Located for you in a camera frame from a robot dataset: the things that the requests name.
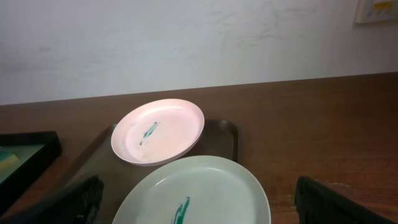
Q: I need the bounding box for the framed picture on wall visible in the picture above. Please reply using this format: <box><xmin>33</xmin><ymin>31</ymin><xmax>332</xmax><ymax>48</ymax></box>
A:
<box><xmin>354</xmin><ymin>0</ymin><xmax>397</xmax><ymax>24</ymax></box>

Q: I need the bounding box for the dark brown serving tray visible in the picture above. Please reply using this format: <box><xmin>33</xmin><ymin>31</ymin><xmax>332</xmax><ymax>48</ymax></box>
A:
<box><xmin>46</xmin><ymin>119</ymin><xmax>239</xmax><ymax>224</ymax></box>

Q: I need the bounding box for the pale green plate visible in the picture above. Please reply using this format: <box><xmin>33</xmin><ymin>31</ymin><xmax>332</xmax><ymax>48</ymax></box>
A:
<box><xmin>113</xmin><ymin>156</ymin><xmax>271</xmax><ymax>224</ymax></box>

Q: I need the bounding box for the yellow green sponge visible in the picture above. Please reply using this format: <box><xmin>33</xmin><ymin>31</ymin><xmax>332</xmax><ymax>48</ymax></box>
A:
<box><xmin>0</xmin><ymin>151</ymin><xmax>19</xmax><ymax>172</ymax></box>

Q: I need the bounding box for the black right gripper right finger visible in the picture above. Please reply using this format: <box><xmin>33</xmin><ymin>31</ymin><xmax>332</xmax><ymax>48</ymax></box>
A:
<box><xmin>294</xmin><ymin>176</ymin><xmax>394</xmax><ymax>224</ymax></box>

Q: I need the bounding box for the black water tray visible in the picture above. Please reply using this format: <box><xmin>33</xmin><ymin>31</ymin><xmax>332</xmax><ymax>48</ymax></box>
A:
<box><xmin>1</xmin><ymin>131</ymin><xmax>62</xmax><ymax>214</ymax></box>

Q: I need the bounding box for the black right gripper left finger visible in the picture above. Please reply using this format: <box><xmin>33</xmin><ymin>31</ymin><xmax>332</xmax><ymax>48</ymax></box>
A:
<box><xmin>1</xmin><ymin>175</ymin><xmax>104</xmax><ymax>224</ymax></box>

